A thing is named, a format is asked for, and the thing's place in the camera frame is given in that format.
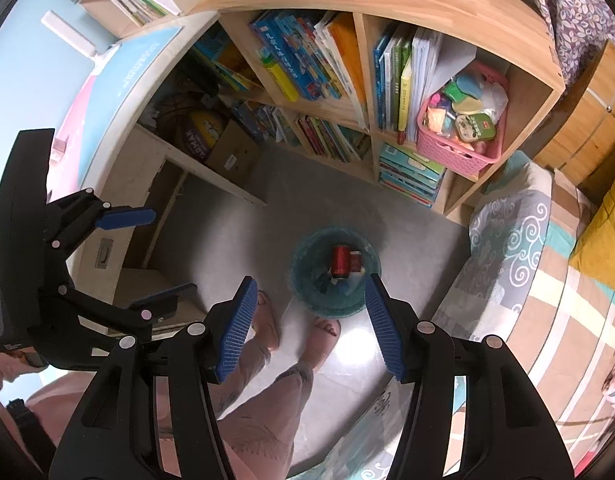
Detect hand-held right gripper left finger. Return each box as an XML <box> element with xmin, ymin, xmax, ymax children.
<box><xmin>48</xmin><ymin>275</ymin><xmax>261</xmax><ymax>480</ymax></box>

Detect person's left hand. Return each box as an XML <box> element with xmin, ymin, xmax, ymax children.
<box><xmin>0</xmin><ymin>345</ymin><xmax>27</xmax><ymax>398</ymax></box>

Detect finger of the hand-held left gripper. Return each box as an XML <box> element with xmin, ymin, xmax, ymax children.
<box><xmin>42</xmin><ymin>188</ymin><xmax>157</xmax><ymax>262</ymax></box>
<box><xmin>38</xmin><ymin>281</ymin><xmax>199</xmax><ymax>343</ymax></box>

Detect person's right leg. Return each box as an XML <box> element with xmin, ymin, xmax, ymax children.
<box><xmin>218</xmin><ymin>360</ymin><xmax>315</xmax><ymax>480</ymax></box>

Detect row of blue picture books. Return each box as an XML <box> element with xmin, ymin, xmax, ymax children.
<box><xmin>250</xmin><ymin>10</ymin><xmax>369</xmax><ymax>107</ymax></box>

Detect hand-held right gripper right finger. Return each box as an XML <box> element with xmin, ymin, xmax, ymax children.
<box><xmin>363</xmin><ymin>273</ymin><xmax>575</xmax><ymax>480</ymax></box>

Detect teal trash bin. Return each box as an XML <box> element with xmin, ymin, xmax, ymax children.
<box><xmin>289</xmin><ymin>227</ymin><xmax>381</xmax><ymax>320</ymax></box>

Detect pink plastic basket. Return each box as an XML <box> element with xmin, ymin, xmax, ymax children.
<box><xmin>416</xmin><ymin>62</ymin><xmax>509</xmax><ymax>178</ymax></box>

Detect row of thin books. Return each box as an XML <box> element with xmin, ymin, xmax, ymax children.
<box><xmin>109</xmin><ymin>0</ymin><xmax>172</xmax><ymax>27</ymax></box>

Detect cardboard box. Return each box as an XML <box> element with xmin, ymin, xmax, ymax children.
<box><xmin>205</xmin><ymin>120</ymin><xmax>262</xmax><ymax>183</ymax></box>

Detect purple leaf-print cloth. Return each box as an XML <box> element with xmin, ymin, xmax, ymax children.
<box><xmin>521</xmin><ymin>0</ymin><xmax>615</xmax><ymax>92</ymax></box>

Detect row of green white books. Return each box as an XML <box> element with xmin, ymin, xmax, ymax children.
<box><xmin>372</xmin><ymin>22</ymin><xmax>479</xmax><ymax>145</ymax></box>

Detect purple and yellow basketball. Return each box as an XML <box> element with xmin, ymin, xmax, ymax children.
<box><xmin>184</xmin><ymin>107</ymin><xmax>228</xmax><ymax>162</ymax></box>

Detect red drink can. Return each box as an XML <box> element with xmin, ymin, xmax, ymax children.
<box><xmin>330</xmin><ymin>244</ymin><xmax>351</xmax><ymax>278</ymax></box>

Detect yellow pillow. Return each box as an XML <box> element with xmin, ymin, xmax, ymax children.
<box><xmin>569</xmin><ymin>170</ymin><xmax>615</xmax><ymax>302</ymax></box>

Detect teal printed blanket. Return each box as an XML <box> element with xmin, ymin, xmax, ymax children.
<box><xmin>288</xmin><ymin>387</ymin><xmax>419</xmax><ymax>480</ymax></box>

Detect row of small colourful books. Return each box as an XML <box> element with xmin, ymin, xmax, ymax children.
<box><xmin>292</xmin><ymin>112</ymin><xmax>373</xmax><ymax>163</ymax></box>

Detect white desk lamp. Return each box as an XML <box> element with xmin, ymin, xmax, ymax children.
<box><xmin>42</xmin><ymin>10</ymin><xmax>119</xmax><ymax>61</ymax></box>

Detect stack of teal books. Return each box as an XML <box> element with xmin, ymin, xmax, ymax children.
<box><xmin>377</xmin><ymin>142</ymin><xmax>448</xmax><ymax>208</ymax></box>

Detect grey swirl blanket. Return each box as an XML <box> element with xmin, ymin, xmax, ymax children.
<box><xmin>431</xmin><ymin>160</ymin><xmax>554</xmax><ymax>352</ymax></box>

